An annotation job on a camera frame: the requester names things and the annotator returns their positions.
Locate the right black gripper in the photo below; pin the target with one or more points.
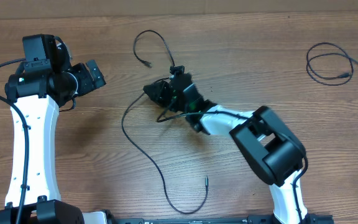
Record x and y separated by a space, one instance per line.
159 98

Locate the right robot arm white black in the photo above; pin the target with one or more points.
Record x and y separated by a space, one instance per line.
273 152

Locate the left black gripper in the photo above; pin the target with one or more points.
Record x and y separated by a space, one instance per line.
87 84

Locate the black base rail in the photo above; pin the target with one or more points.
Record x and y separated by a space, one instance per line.
197 220

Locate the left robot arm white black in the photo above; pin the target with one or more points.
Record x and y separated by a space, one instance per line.
43 83

